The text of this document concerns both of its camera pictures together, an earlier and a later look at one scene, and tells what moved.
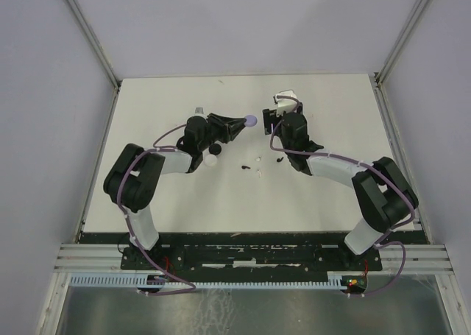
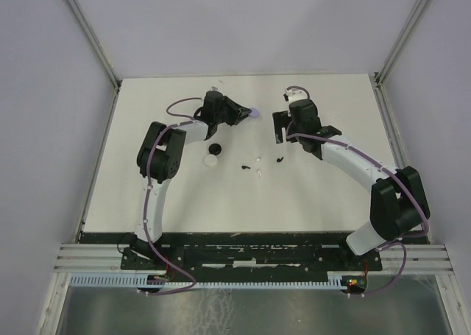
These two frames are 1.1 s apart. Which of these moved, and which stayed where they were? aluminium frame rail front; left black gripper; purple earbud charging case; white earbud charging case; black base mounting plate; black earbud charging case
Moved: left black gripper; purple earbud charging case
Stayed: black earbud charging case; aluminium frame rail front; white earbud charging case; black base mounting plate
